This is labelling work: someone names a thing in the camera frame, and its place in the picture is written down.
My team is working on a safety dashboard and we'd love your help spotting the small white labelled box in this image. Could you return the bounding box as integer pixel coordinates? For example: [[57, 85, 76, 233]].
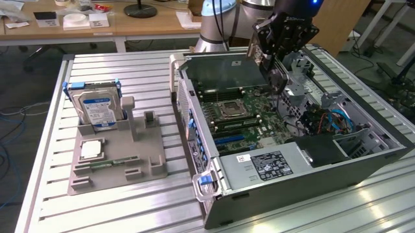
[[88, 13, 111, 28]]

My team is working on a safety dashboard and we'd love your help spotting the black round lamp base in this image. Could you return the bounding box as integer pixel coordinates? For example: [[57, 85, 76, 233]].
[[123, 0, 159, 19]]

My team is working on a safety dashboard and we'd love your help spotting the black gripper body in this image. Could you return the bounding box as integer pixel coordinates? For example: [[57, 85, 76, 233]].
[[271, 0, 324, 25]]

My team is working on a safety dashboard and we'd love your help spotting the black RAM stick in slot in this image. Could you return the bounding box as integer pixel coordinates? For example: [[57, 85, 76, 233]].
[[212, 118, 262, 133]]

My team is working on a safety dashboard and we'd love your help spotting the crumpled clear plastic bag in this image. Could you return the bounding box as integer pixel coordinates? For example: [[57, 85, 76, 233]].
[[0, 0, 29, 22]]

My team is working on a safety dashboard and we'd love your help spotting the white paper stack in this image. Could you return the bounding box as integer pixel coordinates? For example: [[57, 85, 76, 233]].
[[176, 11, 204, 30]]

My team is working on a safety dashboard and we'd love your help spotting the grey plastic parts rack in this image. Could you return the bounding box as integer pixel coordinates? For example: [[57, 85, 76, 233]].
[[67, 96, 169, 196]]

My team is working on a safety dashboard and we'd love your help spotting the hard disk in blue caddy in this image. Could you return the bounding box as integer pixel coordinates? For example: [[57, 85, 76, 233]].
[[61, 79, 123, 133]]

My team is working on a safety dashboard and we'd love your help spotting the brown cardboard box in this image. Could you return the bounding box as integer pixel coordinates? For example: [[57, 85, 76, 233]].
[[187, 0, 204, 17]]

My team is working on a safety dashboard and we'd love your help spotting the wooden cabinet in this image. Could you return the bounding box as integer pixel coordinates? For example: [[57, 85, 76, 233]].
[[304, 0, 372, 56]]

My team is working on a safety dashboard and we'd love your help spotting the CPU socket metal frame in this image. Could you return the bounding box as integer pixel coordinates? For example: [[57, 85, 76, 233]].
[[218, 98, 248, 121]]

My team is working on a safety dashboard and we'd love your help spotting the white paper card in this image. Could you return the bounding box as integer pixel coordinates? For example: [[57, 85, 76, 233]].
[[4, 21, 29, 29]]

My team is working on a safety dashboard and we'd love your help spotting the silver perforated disk bay cage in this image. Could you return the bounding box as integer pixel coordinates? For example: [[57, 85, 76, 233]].
[[278, 52, 327, 118]]

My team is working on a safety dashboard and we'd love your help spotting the green motherboard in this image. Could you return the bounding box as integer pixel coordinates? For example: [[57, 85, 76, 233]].
[[192, 80, 302, 156]]

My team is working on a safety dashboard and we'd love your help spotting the blue floor cable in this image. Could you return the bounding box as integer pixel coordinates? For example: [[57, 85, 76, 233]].
[[0, 114, 28, 209]]

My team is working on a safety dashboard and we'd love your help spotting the grey power supply unit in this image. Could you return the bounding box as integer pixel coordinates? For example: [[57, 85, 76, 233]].
[[219, 142, 314, 191]]

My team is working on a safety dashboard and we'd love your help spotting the graphics card with metal bracket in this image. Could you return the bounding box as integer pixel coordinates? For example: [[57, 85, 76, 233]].
[[246, 41, 292, 96]]

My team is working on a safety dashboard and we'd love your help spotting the black office chair base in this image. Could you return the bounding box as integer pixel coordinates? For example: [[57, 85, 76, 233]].
[[19, 43, 97, 72]]

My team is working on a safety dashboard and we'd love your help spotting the blue wire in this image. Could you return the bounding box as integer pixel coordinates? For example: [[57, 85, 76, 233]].
[[327, 109, 354, 134]]

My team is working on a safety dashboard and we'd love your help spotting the green RAM stick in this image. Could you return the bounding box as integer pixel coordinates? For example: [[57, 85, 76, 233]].
[[89, 157, 137, 169]]

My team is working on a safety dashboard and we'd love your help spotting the silver open disk bay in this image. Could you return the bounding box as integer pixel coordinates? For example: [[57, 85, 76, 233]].
[[332, 127, 390, 160]]

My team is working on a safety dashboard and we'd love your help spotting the black equipment stand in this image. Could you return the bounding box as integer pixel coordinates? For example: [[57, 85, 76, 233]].
[[375, 48, 415, 107]]

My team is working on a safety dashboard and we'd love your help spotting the open black PC case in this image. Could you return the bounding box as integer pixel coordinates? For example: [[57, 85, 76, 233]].
[[168, 47, 415, 230]]

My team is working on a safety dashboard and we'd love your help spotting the silver CPU chip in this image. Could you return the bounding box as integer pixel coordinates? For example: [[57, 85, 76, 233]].
[[79, 140, 101, 158]]

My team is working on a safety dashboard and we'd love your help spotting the white metal table frame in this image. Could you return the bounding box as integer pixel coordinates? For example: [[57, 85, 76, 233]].
[[352, 0, 415, 66]]

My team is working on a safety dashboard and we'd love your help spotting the white box black lid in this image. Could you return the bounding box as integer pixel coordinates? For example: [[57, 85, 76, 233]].
[[33, 11, 61, 28]]

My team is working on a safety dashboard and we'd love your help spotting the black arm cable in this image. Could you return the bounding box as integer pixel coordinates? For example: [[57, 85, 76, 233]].
[[212, 0, 230, 48]]

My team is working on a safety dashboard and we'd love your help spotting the white box round hollow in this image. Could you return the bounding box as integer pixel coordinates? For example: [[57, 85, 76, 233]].
[[63, 13, 92, 31]]

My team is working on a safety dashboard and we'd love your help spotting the blue expansion slot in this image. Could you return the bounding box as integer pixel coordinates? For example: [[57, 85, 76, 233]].
[[212, 134, 247, 145]]

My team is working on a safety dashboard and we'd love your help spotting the black plastic air shroud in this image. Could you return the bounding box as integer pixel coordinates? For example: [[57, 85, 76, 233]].
[[296, 135, 351, 168]]

